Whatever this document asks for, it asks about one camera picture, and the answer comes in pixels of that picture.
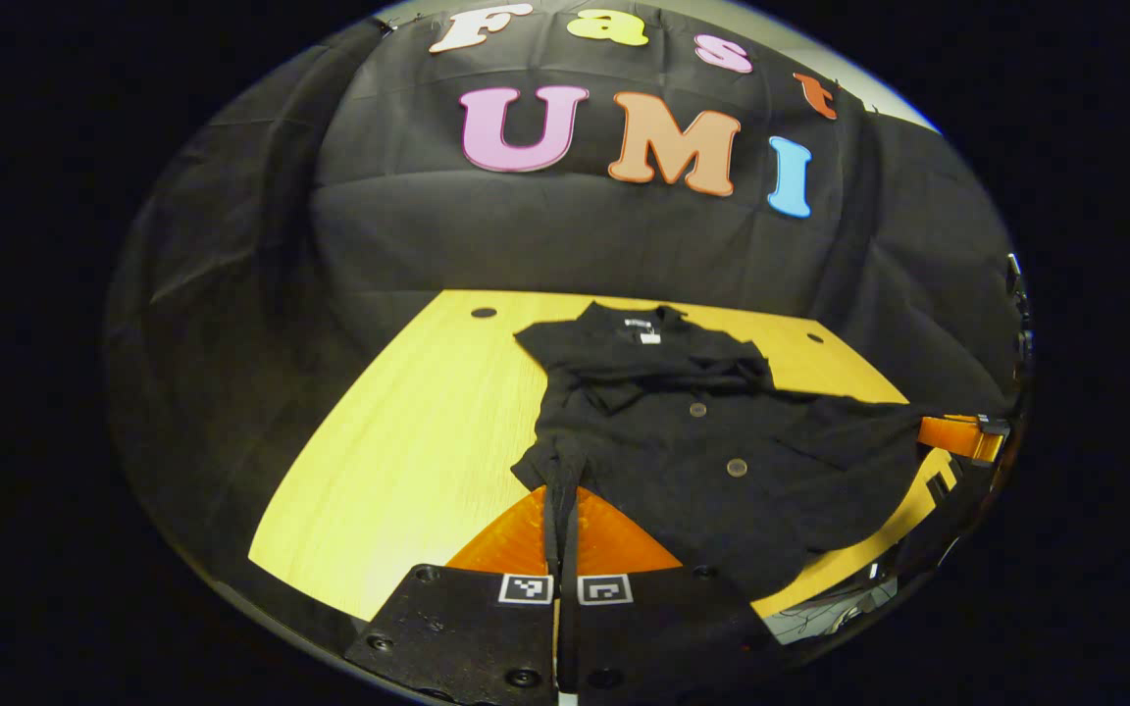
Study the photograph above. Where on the black button-up shirt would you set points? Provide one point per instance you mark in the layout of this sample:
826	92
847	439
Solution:
673	441

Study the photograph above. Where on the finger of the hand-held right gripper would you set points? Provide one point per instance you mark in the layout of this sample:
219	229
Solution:
957	436

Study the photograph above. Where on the black backdrop cloth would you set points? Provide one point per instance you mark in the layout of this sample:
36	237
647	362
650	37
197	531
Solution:
526	235

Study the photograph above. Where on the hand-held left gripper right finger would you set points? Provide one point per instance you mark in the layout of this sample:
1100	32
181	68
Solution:
643	628

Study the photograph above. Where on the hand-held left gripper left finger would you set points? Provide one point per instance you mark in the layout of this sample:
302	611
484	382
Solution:
467	628

